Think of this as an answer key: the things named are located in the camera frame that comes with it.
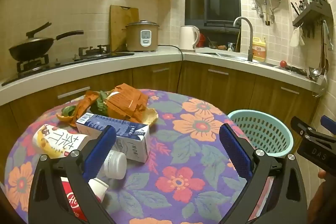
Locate brown rice cooker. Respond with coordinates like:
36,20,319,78
122,21,160,52

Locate dark scouring brush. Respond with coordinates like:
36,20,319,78
285,65,307,76

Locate dark wall shelf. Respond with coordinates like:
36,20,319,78
292,1,333,38

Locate white electric kettle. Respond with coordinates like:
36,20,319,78
179,25,200,52

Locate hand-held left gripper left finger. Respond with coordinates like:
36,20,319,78
28,125,117,224

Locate light blue plastic basket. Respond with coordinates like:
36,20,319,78
227,109,294,159

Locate floral tablecloth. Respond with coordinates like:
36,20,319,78
4,89,265,224

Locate white plastic bottle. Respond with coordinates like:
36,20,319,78
104,150,128,180

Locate white kitchen countertop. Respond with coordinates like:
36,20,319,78
0,46,323,106

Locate blue and white milk carton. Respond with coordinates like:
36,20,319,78
76,113,151,164

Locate black gas stove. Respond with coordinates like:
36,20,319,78
1,44,134,86

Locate black wok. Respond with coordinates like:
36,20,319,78
8,22,84,62

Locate wooden kitchen base cabinets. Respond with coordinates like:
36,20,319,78
0,60,319,140

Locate yellow detergent bottle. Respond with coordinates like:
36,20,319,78
252,37,267,63

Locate wooden cutting board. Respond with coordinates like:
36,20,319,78
109,5,139,52

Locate steel sink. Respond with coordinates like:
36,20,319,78
196,52,276,67

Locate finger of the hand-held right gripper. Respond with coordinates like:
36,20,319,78
290,116,315,139
320,115,336,136

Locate long orange peel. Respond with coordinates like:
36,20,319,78
75,90,101,126

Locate black power cable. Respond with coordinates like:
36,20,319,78
157,45,184,93

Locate green vegetable leaves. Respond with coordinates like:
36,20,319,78
91,91,109,117

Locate white hanging cloth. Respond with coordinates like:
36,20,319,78
289,26,305,47

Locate black chopsticks bundle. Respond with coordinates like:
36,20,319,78
290,1,301,16

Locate steel faucet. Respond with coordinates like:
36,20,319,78
233,17,254,62

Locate steel utensil holder with ladles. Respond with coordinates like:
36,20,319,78
308,21,330,97

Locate person's right hand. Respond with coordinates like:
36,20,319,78
308,170,336,222

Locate small orange peel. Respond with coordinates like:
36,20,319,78
56,112,75,123

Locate red and white paper cup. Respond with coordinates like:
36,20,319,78
60,177,109,222

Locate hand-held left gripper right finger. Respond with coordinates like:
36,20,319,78
219,123,309,224

